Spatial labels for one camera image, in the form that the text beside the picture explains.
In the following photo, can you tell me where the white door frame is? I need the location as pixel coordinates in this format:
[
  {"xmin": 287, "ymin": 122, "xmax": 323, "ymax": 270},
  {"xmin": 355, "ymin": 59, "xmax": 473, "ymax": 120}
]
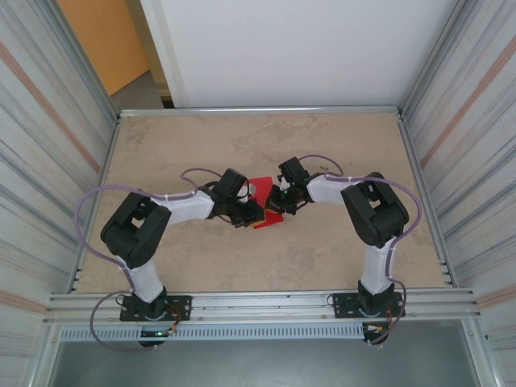
[{"xmin": 139, "ymin": 0, "xmax": 190, "ymax": 110}]

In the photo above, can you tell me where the black base connector box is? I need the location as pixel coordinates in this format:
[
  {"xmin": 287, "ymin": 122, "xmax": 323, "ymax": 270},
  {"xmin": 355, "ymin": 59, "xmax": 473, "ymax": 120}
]
[
  {"xmin": 138, "ymin": 328, "xmax": 167, "ymax": 350},
  {"xmin": 362, "ymin": 322, "xmax": 389, "ymax": 347}
]

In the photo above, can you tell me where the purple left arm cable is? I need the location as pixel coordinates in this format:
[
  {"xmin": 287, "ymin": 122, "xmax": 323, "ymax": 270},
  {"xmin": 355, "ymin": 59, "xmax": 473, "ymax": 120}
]
[{"xmin": 75, "ymin": 167, "xmax": 227, "ymax": 354}]

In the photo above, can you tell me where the grey slotted cable duct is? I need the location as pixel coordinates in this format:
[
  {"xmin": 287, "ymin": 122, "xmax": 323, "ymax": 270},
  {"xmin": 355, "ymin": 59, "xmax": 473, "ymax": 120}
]
[{"xmin": 59, "ymin": 324, "xmax": 366, "ymax": 343}]

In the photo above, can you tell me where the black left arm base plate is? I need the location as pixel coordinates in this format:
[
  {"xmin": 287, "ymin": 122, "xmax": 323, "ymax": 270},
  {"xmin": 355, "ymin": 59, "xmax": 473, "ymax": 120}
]
[{"xmin": 119, "ymin": 295, "xmax": 193, "ymax": 323}]

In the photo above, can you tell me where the orange wooden door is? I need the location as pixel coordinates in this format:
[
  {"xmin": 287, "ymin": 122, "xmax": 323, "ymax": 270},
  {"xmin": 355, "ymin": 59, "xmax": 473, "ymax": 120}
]
[{"xmin": 56, "ymin": 0, "xmax": 152, "ymax": 98}]

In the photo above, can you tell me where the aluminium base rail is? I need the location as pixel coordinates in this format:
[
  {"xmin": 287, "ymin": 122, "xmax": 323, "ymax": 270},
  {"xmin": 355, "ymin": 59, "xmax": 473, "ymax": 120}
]
[{"xmin": 46, "ymin": 286, "xmax": 483, "ymax": 326}]

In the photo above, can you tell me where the aluminium corner post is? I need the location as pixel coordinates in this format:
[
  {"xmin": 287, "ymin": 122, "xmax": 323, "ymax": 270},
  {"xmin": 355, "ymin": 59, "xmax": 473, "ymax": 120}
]
[
  {"xmin": 23, "ymin": 0, "xmax": 122, "ymax": 130},
  {"xmin": 397, "ymin": 0, "xmax": 491, "ymax": 122}
]

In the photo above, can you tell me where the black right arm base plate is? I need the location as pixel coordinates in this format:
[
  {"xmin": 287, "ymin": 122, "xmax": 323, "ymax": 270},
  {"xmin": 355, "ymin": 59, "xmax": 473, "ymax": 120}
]
[{"xmin": 331, "ymin": 292, "xmax": 404, "ymax": 319}]

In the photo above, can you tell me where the corrugated metal side panel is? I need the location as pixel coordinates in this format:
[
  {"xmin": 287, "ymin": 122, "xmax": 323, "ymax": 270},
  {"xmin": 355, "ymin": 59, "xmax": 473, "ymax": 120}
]
[
  {"xmin": 0, "ymin": 0, "xmax": 118, "ymax": 335},
  {"xmin": 406, "ymin": 0, "xmax": 516, "ymax": 335}
]

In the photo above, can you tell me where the red cloth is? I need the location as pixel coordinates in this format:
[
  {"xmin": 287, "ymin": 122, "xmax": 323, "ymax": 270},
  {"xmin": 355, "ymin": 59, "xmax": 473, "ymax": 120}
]
[{"xmin": 248, "ymin": 176, "xmax": 285, "ymax": 231}]

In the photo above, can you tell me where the aluminium side rail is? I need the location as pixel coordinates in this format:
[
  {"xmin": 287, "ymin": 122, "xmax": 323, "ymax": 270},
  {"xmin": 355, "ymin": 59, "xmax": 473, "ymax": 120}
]
[
  {"xmin": 68, "ymin": 116, "xmax": 122, "ymax": 293},
  {"xmin": 397, "ymin": 112, "xmax": 456, "ymax": 288}
]

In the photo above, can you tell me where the aluminium table end rail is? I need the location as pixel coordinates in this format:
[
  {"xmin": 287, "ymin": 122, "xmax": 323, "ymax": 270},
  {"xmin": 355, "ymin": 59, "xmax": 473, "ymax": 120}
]
[{"xmin": 118, "ymin": 105, "xmax": 404, "ymax": 119}]

